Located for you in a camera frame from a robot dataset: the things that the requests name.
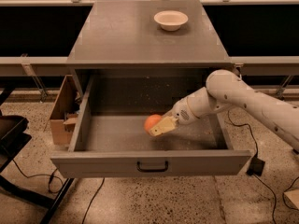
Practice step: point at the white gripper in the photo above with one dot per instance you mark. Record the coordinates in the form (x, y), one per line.
(181, 113)

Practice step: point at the orange fruit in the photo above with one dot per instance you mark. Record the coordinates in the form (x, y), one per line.
(151, 121)

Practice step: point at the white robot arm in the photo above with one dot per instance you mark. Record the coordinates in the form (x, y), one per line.
(222, 90)

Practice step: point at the open grey top drawer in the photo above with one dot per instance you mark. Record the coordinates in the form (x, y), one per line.
(109, 138)

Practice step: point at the grey drawer cabinet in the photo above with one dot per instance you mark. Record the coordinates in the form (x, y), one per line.
(121, 34)

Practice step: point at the white paper bowl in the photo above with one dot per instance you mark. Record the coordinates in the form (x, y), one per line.
(171, 20)

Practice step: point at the black power adapter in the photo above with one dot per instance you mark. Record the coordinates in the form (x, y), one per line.
(255, 167)

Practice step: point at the cardboard box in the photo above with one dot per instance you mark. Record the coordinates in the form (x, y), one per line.
(64, 113)

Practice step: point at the black drawer handle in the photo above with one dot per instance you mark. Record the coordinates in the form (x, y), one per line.
(152, 167)

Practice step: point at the black stand frame left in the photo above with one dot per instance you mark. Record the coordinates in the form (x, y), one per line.
(31, 168)

